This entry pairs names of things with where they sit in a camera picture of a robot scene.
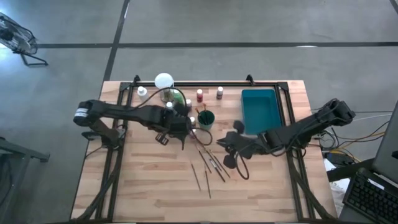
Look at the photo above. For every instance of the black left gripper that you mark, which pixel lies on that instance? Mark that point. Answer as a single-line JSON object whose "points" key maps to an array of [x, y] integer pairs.
{"points": [[175, 124]]}

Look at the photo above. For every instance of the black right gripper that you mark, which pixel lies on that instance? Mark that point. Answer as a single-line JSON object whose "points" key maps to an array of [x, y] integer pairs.
{"points": [[248, 144]]}

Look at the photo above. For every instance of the black paintbrush gold ferrule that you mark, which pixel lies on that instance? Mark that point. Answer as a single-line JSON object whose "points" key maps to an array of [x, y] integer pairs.
{"points": [[220, 165]]}

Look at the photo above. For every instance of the black paintbrush silver ferrule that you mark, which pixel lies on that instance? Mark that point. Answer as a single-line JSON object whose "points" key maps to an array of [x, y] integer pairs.
{"points": [[216, 170]]}

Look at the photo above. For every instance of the dark green plastic cup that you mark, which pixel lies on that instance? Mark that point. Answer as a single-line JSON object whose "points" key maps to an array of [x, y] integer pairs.
{"points": [[209, 118]]}

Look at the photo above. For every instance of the maroon paint bottle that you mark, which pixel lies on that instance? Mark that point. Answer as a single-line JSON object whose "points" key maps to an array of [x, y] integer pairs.
{"points": [[199, 96]]}

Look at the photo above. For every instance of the teal plastic bin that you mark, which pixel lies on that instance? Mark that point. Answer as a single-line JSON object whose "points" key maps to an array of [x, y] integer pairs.
{"points": [[261, 109]]}

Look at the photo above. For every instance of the brown paint bottle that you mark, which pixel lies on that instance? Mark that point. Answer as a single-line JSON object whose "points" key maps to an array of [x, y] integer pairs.
{"points": [[219, 93]]}

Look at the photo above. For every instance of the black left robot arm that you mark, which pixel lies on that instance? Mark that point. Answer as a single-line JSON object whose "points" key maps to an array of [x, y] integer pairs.
{"points": [[124, 112]]}

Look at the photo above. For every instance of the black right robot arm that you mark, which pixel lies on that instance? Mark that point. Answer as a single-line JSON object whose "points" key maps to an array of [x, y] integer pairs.
{"points": [[298, 127]]}

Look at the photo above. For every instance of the pink paint bottle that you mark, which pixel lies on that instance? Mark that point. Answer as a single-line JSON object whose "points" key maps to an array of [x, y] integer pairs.
{"points": [[194, 133]]}

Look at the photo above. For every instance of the yellow paint bottle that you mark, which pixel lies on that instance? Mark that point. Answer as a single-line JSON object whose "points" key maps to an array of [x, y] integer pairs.
{"points": [[192, 120]]}

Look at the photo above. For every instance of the purple paint bottle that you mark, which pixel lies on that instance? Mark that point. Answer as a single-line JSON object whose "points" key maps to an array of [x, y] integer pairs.
{"points": [[188, 102]]}

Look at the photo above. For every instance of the large dark grey paint bottle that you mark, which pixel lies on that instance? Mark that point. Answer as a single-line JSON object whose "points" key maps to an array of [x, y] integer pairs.
{"points": [[168, 105]]}

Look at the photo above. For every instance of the large green paint bottle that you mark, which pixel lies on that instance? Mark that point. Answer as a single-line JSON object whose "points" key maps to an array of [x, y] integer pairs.
{"points": [[178, 98]]}

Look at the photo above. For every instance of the tall white plastic bottle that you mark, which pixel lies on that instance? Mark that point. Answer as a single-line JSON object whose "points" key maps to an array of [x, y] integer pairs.
{"points": [[142, 92]]}

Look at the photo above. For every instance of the white round lamp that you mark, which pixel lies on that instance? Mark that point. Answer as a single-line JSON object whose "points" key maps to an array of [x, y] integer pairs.
{"points": [[163, 80]]}

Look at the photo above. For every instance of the black power adapter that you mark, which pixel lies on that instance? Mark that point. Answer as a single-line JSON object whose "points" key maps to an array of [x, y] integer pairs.
{"points": [[339, 159]]}

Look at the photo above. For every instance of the white paper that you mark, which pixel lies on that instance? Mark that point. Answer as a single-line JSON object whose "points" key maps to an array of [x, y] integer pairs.
{"points": [[339, 189]]}

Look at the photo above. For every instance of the black stand bar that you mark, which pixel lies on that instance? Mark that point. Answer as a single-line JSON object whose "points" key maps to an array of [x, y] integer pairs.
{"points": [[349, 170]]}

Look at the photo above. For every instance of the black keyboard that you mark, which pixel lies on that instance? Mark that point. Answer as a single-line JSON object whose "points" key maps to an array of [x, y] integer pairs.
{"points": [[370, 200]]}

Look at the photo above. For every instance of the grey monitor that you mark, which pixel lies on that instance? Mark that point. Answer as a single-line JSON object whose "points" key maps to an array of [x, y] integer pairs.
{"points": [[388, 146]]}

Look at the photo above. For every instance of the black floor fan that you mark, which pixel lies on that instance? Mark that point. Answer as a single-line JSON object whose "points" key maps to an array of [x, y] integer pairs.
{"points": [[15, 37]]}

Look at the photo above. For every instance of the black aluminium table frame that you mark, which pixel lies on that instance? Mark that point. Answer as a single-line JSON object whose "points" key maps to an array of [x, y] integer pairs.
{"points": [[224, 84]]}

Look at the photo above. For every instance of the black side table frame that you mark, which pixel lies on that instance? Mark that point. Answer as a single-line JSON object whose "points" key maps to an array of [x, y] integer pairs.
{"points": [[21, 150]]}

